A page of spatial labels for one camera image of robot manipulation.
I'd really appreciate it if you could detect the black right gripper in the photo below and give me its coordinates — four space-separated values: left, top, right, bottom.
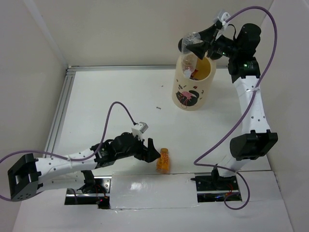
186 23 241 60

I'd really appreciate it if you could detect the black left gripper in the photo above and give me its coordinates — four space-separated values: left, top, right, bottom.
115 132 161 162

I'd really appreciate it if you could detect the orange juice bottle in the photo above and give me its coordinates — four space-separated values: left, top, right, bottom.
156 148 170 174

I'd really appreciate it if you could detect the clear unlabelled plastic bottle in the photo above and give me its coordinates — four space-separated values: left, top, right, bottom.
181 32 201 79

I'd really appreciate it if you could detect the red label plastic bottle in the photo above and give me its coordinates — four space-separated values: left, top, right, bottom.
190 69 198 80

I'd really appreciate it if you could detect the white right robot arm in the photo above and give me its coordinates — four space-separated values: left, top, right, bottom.
188 21 278 189

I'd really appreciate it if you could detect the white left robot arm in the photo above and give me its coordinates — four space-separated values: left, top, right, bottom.
8 132 160 202

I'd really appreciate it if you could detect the cream bin with black ears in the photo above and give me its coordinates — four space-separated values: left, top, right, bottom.
171 38 217 112

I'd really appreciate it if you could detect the white taped cover sheet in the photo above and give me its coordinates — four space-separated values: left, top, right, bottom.
110 174 198 210

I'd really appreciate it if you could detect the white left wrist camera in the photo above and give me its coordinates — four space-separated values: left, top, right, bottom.
131 122 148 141

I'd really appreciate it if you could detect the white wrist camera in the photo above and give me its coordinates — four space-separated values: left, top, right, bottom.
131 122 148 141
214 10 231 39

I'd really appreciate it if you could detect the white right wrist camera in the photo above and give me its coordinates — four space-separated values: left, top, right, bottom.
214 10 231 39

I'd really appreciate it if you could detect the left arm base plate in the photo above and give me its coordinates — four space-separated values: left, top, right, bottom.
64 176 112 210

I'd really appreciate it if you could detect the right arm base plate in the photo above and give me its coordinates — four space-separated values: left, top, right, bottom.
190 175 242 203

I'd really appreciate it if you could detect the aluminium frame rail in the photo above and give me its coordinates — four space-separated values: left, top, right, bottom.
37 64 239 175

